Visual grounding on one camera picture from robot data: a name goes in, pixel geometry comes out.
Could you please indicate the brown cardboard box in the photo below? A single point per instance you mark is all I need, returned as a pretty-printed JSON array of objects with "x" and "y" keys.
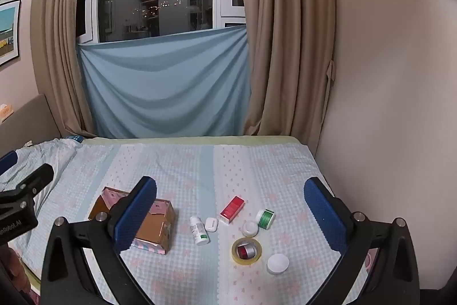
[{"x": 150, "y": 226}]

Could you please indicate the white jar lid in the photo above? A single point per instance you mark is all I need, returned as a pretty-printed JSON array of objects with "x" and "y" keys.
[{"x": 250, "y": 229}]

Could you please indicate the light blue cloth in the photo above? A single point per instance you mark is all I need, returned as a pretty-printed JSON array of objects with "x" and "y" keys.
[{"x": 164, "y": 83}]

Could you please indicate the green thread spool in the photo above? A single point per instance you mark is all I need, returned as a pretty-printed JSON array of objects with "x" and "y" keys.
[{"x": 265, "y": 219}]

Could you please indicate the yellow tape roll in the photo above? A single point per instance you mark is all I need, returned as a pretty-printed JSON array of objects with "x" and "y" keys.
[{"x": 235, "y": 256}]

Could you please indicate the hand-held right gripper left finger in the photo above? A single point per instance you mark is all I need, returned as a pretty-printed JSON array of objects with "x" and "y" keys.
[{"x": 137, "y": 215}]

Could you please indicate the white round lid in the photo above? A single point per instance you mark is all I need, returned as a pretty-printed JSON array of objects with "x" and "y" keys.
[{"x": 277, "y": 264}]

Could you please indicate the printed light blue blanket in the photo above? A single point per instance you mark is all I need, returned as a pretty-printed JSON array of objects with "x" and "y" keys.
[{"x": 214, "y": 176}]

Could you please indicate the beige curtain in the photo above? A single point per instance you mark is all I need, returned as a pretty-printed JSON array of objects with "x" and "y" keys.
[
  {"x": 289, "y": 40},
  {"x": 57, "y": 40}
]

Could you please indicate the grey headboard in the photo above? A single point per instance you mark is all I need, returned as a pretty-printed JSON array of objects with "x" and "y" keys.
[{"x": 32, "y": 122}]

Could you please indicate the tissue box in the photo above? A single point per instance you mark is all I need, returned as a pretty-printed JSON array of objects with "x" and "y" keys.
[{"x": 5, "y": 112}]

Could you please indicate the white bottle with green label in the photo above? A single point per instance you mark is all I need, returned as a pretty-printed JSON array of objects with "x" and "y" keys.
[{"x": 199, "y": 231}]

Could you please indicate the small white case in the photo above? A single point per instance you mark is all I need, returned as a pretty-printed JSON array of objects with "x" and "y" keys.
[{"x": 211, "y": 224}]

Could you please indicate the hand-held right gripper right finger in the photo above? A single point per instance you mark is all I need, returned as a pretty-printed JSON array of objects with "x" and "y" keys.
[{"x": 325, "y": 215}]

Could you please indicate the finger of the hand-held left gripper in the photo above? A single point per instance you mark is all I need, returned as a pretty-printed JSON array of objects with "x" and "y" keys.
[
  {"x": 37, "y": 178},
  {"x": 8, "y": 162}
]

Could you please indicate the red box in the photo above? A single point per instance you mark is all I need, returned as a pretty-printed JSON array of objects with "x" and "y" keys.
[{"x": 232, "y": 210}]

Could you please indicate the person's left hand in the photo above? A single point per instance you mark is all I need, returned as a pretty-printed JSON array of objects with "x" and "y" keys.
[{"x": 14, "y": 269}]

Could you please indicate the framed wall picture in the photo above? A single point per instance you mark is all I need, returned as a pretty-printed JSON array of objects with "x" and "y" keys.
[{"x": 9, "y": 33}]

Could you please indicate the red and silver jar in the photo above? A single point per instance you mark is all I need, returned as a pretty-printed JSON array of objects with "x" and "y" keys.
[{"x": 247, "y": 250}]

